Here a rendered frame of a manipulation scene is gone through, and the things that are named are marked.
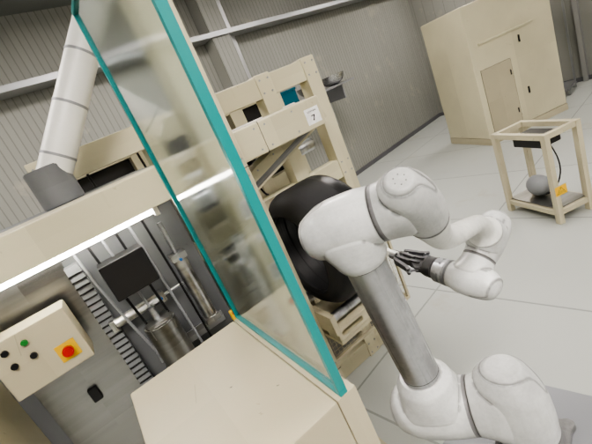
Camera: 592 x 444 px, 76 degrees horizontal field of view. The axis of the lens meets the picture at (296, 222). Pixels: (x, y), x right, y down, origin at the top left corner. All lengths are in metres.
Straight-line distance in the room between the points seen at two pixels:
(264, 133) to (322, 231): 1.07
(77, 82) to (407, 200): 1.31
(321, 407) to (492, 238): 0.74
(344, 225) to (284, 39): 6.11
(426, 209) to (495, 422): 0.59
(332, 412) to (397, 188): 0.45
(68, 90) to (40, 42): 3.55
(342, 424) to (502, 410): 0.43
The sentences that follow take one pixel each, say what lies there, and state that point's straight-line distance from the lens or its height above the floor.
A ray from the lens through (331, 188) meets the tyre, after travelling 1.60.
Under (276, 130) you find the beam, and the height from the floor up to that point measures 1.71.
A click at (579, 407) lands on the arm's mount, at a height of 0.78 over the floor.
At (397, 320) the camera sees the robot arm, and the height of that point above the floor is 1.27.
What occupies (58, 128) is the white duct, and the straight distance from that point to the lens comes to 1.65.
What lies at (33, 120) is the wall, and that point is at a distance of 4.96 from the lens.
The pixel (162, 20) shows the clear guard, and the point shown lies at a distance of 0.63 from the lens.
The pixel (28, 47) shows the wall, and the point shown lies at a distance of 5.18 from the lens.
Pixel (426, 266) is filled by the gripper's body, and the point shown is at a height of 1.14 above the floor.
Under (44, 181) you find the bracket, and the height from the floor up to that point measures 1.90.
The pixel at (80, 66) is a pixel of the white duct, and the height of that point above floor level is 2.22.
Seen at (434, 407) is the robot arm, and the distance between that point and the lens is 1.12.
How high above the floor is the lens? 1.83
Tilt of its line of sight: 17 degrees down
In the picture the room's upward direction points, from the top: 24 degrees counter-clockwise
